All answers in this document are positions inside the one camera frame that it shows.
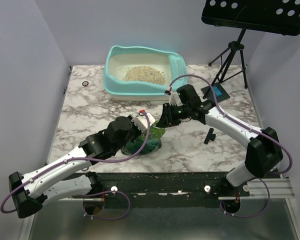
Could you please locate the green cat litter bag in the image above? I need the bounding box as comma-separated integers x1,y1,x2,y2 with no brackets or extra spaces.
121,120,166,156

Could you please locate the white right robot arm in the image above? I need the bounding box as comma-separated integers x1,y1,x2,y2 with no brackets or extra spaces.
156,84,283,196

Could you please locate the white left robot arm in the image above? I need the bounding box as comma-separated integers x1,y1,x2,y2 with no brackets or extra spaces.
7,111,155,219

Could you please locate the beige cat litter pile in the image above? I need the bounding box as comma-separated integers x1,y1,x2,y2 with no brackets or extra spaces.
123,66,166,85

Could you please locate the teal and white litter box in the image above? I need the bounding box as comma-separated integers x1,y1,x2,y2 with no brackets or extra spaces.
103,45,187,101

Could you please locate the black plate with blue block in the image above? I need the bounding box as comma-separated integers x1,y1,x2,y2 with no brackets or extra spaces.
200,82,230,103

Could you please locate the black music stand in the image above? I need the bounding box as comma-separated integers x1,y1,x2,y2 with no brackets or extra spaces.
201,0,300,89

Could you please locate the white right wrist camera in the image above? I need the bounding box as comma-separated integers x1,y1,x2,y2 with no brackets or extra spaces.
164,86,179,105

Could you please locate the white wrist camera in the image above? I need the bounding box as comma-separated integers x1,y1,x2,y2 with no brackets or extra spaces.
164,86,179,105
132,110,156,133

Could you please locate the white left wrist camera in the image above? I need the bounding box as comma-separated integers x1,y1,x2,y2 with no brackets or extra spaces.
132,110,156,133

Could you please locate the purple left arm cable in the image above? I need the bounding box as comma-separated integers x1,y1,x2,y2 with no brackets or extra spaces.
0,111,151,215

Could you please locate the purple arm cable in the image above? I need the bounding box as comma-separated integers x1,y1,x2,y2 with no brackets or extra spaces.
0,111,151,215
167,74,294,179

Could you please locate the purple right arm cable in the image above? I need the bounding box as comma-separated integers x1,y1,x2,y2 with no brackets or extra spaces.
167,74,294,179

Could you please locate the black T-shaped bracket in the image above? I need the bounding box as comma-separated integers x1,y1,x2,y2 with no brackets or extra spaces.
203,128,216,145

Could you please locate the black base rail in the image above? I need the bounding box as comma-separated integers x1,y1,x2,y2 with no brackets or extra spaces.
86,172,250,209

